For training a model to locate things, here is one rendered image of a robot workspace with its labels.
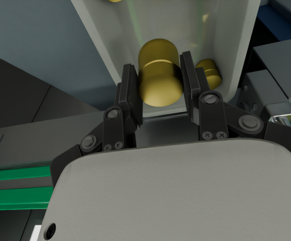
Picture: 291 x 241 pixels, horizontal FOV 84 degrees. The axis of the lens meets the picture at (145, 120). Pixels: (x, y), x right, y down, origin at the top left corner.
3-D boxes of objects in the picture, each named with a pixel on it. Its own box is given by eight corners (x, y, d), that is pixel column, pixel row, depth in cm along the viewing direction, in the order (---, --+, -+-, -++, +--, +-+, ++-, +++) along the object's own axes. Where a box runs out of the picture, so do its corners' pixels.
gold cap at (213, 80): (207, 77, 31) (213, 93, 28) (191, 72, 30) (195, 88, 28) (219, 61, 28) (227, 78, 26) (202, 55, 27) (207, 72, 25)
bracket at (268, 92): (230, 111, 32) (243, 142, 28) (241, 73, 25) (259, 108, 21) (251, 108, 31) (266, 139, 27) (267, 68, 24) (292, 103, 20)
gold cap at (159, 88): (133, 43, 13) (129, 78, 11) (176, 33, 13) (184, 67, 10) (143, 77, 16) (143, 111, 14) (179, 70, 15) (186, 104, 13)
